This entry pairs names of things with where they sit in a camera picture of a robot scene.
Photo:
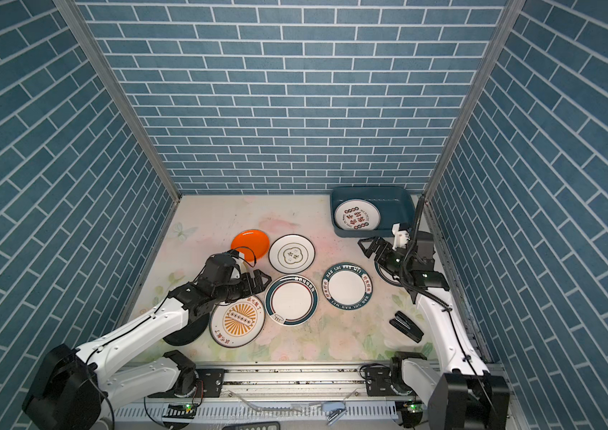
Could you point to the white plate teal red rim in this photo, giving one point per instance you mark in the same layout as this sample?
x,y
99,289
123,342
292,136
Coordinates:
x,y
291,300

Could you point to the white plate teal lettered rim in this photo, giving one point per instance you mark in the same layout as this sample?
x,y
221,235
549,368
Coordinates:
x,y
347,286

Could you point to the white plate red characters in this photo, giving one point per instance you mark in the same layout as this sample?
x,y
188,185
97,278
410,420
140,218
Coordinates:
x,y
357,214

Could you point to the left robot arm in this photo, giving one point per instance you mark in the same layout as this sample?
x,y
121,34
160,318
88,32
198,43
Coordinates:
x,y
121,338

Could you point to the white plate clover emblem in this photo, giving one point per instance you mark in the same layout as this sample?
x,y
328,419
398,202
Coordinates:
x,y
291,254

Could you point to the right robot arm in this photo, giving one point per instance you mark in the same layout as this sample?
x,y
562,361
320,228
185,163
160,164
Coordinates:
x,y
443,333

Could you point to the orange plastic plate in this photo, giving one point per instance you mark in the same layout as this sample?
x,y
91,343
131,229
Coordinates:
x,y
253,244

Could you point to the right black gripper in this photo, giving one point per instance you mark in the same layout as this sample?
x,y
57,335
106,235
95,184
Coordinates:
x,y
382,255

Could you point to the aluminium mounting rail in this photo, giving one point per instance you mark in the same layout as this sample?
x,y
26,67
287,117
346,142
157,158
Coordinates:
x,y
409,392

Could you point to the black round plate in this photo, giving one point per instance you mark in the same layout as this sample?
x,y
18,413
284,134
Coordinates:
x,y
189,333

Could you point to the teal plastic bin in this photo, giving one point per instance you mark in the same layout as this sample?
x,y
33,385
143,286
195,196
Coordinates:
x,y
394,203

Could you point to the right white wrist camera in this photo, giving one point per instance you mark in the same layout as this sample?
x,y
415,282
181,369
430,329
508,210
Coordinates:
x,y
401,236

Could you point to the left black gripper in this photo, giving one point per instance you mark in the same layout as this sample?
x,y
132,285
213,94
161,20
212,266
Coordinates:
x,y
249,288

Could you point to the white plate orange sunburst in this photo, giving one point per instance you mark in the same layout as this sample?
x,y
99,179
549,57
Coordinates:
x,y
235,325

